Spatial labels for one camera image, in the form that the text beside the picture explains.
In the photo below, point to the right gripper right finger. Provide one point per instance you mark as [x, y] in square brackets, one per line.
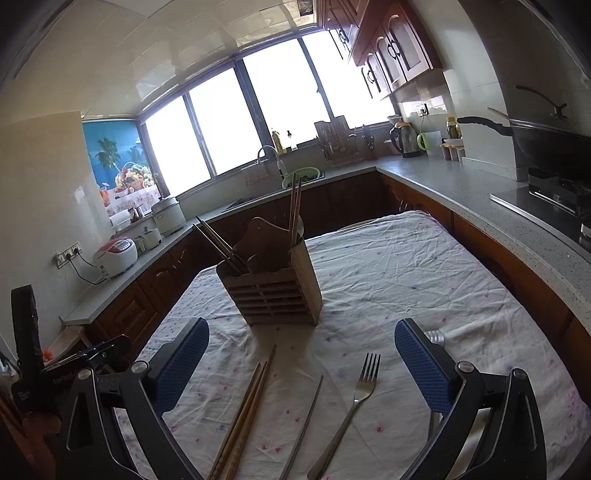
[512, 444]

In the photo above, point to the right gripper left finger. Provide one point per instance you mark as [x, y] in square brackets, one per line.
[91, 443]

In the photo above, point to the wooden chopstick carved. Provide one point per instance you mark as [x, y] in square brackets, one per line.
[230, 462]

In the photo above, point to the brown wooden chopstick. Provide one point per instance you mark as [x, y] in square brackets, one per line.
[213, 474]

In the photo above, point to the steel fork long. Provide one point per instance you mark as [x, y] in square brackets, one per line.
[365, 388]

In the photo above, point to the steel chopstick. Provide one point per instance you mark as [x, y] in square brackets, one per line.
[300, 436]

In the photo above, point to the dark metal chopstick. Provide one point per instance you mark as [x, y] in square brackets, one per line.
[222, 247]

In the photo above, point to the light wooden chopstick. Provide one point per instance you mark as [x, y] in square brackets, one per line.
[296, 216]

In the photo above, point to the white red rice cooker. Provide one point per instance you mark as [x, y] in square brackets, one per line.
[115, 257]

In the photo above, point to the small white cooker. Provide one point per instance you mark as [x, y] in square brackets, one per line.
[150, 238]

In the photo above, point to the white floral tablecloth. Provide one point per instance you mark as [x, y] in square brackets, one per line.
[371, 276]

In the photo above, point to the tropical fruit poster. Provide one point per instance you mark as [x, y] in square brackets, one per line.
[120, 166]

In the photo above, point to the wooden utensil holder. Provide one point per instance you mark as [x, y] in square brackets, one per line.
[279, 285]

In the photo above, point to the gas stove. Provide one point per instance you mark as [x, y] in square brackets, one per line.
[558, 205]

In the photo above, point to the green white pitcher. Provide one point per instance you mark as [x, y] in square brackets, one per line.
[430, 142]

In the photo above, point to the chrome sink faucet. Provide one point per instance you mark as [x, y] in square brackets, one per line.
[268, 154]

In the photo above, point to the steel electric kettle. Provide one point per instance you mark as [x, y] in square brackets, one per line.
[404, 139]

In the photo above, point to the green colander basket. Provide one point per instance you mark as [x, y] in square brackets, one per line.
[303, 175]

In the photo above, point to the knife block rack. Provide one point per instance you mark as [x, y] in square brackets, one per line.
[338, 141]

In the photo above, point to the black wok with lid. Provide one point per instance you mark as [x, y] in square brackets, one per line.
[550, 143]

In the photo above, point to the upper wooden cabinets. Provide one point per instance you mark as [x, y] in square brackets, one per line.
[387, 41]

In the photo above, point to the wall power outlet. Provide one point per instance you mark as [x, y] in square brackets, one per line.
[65, 256]

